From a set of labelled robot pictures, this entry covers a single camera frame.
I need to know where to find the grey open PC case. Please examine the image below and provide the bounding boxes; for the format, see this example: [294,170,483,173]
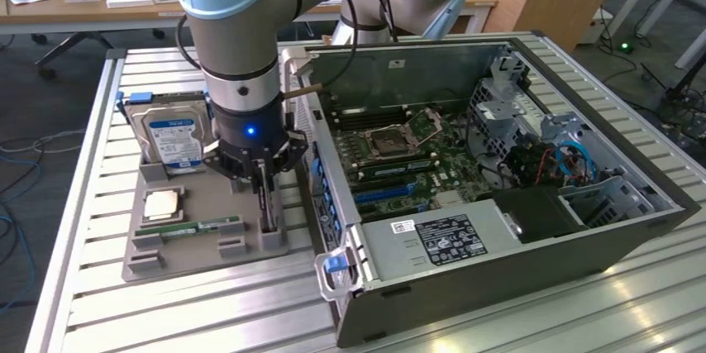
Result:
[280,36,704,349]

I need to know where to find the grey parts rack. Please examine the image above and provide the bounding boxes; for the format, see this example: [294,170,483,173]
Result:
[119,160,292,284]

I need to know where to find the blue floor cable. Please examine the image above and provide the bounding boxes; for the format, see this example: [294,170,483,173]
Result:
[0,153,44,313]

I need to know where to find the grey power supply unit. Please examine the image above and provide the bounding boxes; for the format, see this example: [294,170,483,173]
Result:
[345,198,523,293]

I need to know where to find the CPU socket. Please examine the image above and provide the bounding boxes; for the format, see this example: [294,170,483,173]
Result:
[358,123,422,160]

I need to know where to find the silver disk bay cage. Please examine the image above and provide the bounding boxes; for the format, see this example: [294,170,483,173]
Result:
[467,75,553,155]

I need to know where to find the dark wheeled chair base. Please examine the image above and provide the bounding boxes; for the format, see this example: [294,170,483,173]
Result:
[34,30,167,80]

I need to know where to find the silver drive bay bracket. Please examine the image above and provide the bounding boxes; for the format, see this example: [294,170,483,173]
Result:
[557,174,663,230]

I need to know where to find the hard disk blue carrier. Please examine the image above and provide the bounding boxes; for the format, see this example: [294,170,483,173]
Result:
[115,87,214,172]

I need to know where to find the black floor stand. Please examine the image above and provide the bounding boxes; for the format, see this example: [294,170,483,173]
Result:
[639,59,706,139]

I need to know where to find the silver chipset heatsink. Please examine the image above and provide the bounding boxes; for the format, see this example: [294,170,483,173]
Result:
[435,191,471,208]

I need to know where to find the white box red button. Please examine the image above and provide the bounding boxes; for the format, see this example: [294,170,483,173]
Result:
[575,8,617,47]

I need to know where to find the green RAM stick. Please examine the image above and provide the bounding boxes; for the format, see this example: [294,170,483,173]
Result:
[135,215,243,239]
[361,159,435,179]

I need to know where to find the black wire bundle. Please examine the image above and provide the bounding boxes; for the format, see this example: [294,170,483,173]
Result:
[505,145,547,188]

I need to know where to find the metal socket cover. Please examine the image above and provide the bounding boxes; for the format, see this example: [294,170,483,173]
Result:
[406,107,446,148]

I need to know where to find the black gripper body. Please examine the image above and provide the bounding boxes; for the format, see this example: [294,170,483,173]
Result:
[211,98,294,160]

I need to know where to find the silver CPU chip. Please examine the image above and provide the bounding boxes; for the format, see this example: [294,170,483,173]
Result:
[142,191,184,222]

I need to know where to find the green motherboard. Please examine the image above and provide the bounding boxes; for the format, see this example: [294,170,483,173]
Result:
[316,92,498,222]

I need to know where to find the blue expansion slot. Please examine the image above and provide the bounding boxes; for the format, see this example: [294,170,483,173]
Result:
[353,185,419,205]

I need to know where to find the blue data wire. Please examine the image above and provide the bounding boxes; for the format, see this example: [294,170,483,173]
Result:
[553,141,601,184]

